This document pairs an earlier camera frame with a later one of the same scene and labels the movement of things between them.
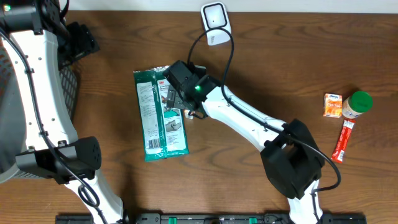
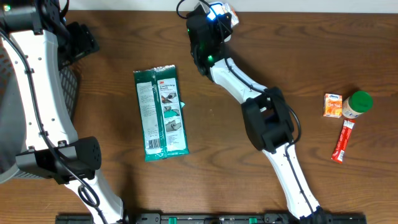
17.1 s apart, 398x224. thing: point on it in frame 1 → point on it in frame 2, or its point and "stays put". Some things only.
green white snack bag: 163,128 stays put
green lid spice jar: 357,104 stays put
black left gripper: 88,42 stays put
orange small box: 188,117 → 227,8
